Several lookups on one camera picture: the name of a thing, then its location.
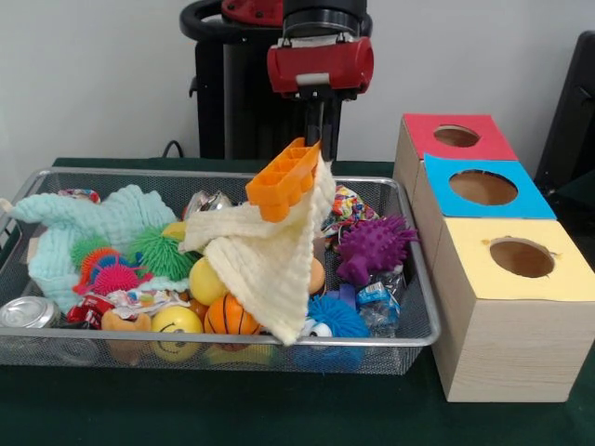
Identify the dark green tablecloth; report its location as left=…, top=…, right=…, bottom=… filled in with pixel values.
left=0, top=157, right=595, bottom=446

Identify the cream muslin cloth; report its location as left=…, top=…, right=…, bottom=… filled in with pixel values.
left=178, top=152, right=337, bottom=348

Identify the clear mesh bin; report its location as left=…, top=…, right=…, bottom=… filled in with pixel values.
left=0, top=166, right=443, bottom=377

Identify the orange plush toy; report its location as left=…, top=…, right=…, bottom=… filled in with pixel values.
left=100, top=308, right=153, bottom=364

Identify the wooden box with three holes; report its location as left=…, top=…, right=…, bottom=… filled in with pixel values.
left=393, top=112, right=595, bottom=403

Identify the mint green muslin cloth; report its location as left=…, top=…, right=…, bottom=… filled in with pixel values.
left=12, top=184, right=190, bottom=315

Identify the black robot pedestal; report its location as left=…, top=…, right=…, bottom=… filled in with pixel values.
left=178, top=0, right=373, bottom=162

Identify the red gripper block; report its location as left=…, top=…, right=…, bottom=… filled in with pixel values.
left=266, top=35, right=375, bottom=164

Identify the orange round sponge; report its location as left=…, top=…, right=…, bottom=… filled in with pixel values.
left=308, top=257, right=327, bottom=296

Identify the orange plastic toy block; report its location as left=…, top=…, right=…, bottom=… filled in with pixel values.
left=245, top=137, right=324, bottom=222

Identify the yellow tennis ball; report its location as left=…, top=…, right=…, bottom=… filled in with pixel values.
left=188, top=256, right=230, bottom=307

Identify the black stand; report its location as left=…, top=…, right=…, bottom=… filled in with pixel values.
left=534, top=31, right=595, bottom=196

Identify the blue fuzzy ball with eyes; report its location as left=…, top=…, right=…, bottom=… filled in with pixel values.
left=304, top=295, right=372, bottom=372

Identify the yellow smiley ball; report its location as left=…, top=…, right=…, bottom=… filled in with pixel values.
left=152, top=305, right=205, bottom=361

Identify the yellow sponge block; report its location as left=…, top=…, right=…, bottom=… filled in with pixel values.
left=162, top=221, right=188, bottom=243

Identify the green puffer ball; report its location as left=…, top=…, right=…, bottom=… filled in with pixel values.
left=127, top=226, right=199, bottom=282

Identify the orange toy basketball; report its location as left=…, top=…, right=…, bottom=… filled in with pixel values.
left=203, top=292, right=263, bottom=352

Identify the purple spiky ball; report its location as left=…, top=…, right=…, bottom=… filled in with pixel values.
left=335, top=214, right=420, bottom=285

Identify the silver drink can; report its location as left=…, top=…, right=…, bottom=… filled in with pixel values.
left=0, top=295, right=65, bottom=331

